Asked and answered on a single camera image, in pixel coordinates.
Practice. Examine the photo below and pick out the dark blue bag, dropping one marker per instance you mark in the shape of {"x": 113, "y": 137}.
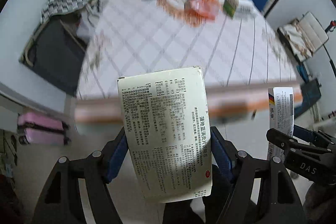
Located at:
{"x": 309, "y": 94}

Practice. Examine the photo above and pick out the orange plastic bag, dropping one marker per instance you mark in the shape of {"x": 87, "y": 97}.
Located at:
{"x": 203, "y": 6}

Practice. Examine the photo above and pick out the black open suitcase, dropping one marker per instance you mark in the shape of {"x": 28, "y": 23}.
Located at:
{"x": 52, "y": 56}

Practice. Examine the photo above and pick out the white medicine box striped label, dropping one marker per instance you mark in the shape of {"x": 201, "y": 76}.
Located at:
{"x": 281, "y": 108}

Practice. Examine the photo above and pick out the pink suitcase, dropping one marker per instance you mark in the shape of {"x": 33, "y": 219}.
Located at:
{"x": 43, "y": 128}

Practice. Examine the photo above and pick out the black folding chair with cloth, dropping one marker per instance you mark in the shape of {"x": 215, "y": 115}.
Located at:
{"x": 302, "y": 36}

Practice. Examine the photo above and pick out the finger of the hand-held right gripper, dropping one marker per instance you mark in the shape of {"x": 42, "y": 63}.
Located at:
{"x": 304, "y": 132}
{"x": 282, "y": 140}

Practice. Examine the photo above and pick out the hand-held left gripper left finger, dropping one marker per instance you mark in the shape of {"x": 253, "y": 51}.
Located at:
{"x": 116, "y": 154}

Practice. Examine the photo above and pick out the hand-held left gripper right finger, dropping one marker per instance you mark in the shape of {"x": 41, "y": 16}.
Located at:
{"x": 222, "y": 154}

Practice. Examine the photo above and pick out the green and white carton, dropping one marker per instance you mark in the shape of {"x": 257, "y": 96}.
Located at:
{"x": 231, "y": 2}

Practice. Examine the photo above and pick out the table with checked cloth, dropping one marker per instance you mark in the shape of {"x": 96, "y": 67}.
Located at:
{"x": 157, "y": 50}

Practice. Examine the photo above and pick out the cream medicine box black print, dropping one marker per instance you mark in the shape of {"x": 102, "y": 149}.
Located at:
{"x": 165, "y": 134}

